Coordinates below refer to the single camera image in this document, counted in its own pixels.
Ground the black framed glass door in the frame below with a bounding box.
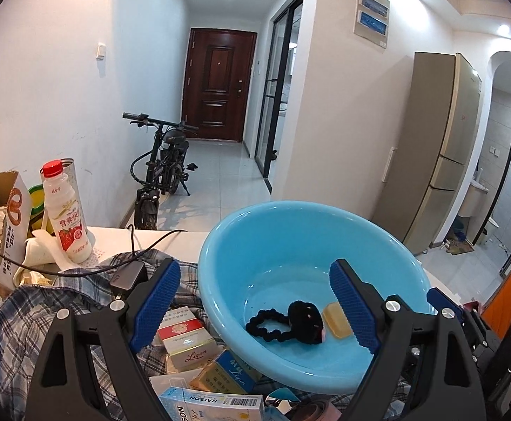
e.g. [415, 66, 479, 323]
[254, 0, 306, 194]

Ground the white sink cabinet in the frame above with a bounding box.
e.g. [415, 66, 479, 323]
[459, 180, 489, 218]

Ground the green yellow packet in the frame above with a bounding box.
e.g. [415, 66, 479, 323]
[28, 183, 54, 235]

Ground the black power adapter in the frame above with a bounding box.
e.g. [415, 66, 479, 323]
[108, 262, 148, 299]

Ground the red white cigarette box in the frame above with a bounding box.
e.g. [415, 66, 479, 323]
[156, 306, 222, 373]

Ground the light blue white box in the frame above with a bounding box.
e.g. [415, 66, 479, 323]
[159, 386, 267, 421]

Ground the red cap milk bottle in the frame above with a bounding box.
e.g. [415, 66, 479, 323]
[40, 160, 93, 261]

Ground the open cardboard box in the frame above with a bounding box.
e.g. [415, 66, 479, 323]
[0, 170, 34, 290]

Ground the black electric bicycle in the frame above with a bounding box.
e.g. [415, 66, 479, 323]
[122, 112, 199, 231]

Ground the blue gold cigarette box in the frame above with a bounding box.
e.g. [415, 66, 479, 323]
[189, 350, 262, 397]

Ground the crumpled white paper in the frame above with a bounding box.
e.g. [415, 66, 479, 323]
[13, 228, 100, 283]

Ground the blue plaid shirt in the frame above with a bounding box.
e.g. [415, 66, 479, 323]
[0, 248, 414, 421]

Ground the white wall fixture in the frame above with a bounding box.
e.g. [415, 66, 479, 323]
[380, 147, 396, 182]

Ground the blue plastic basin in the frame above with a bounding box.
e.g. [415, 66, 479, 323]
[197, 201, 429, 395]

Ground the black plush hair tie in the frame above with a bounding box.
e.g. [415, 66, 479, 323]
[287, 300, 327, 345]

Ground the yellow soap bar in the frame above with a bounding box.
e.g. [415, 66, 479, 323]
[322, 302, 352, 340]

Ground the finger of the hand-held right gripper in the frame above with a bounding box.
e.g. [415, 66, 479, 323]
[428, 287, 488, 354]

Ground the black cable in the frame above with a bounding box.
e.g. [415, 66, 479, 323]
[0, 223, 186, 279]

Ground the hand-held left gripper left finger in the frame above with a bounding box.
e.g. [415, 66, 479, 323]
[26, 259, 181, 421]

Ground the grey electrical panel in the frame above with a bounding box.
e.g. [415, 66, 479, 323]
[352, 0, 390, 49]

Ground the black hair scrunchie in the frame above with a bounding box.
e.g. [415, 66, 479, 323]
[245, 308, 293, 346]

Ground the orange chair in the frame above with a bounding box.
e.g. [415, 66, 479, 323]
[481, 252, 511, 338]

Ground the metal can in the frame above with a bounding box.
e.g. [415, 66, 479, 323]
[60, 158, 88, 229]

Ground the beige refrigerator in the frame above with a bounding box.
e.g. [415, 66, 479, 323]
[371, 51, 483, 255]

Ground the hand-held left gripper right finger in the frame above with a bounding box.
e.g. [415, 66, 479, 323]
[328, 258, 488, 421]

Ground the brown wooden door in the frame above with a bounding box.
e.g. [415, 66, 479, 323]
[181, 27, 258, 143]

